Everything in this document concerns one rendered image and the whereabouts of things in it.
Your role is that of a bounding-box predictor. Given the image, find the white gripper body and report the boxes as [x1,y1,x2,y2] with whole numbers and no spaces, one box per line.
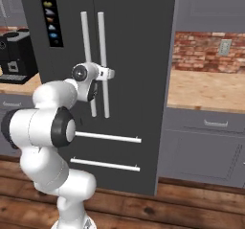
[101,66,116,81]

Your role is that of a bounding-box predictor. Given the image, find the dark grey fridge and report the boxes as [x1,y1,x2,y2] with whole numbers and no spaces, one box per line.
[17,0,178,197]

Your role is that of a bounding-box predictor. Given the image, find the plain dark grey fridge door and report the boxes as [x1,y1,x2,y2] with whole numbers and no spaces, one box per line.
[92,0,178,135]

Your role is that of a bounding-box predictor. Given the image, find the dark grey fridge door with panel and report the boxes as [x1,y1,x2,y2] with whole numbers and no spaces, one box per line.
[17,0,96,126]

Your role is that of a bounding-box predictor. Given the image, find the dark grey fridge drawer front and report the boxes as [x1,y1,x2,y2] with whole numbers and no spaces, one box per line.
[65,148,163,197]
[74,119,166,157]

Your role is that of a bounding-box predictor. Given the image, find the black coffee machine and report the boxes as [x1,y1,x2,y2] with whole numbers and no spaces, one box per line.
[0,28,39,85]

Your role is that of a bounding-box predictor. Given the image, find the grey base cupboard door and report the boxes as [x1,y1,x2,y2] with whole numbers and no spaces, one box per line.
[0,108,24,158]
[158,128,245,190]

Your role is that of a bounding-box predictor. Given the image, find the white vertical fridge door handle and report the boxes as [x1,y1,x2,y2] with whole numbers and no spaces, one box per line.
[79,11,98,119]
[97,11,111,119]

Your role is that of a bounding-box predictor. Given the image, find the white horizontal fridge drawer handle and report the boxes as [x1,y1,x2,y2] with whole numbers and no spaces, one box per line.
[74,130,143,144]
[69,156,142,172]

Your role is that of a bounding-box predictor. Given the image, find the grey drawer handle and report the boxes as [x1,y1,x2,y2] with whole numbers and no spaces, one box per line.
[2,101,24,108]
[203,119,230,127]

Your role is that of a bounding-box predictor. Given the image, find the grey wall socket plate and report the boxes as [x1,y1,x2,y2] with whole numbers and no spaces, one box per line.
[217,38,234,57]

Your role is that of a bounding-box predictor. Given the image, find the grey wall cupboard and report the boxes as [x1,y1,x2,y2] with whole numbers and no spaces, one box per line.
[174,0,245,34]
[0,0,29,28]

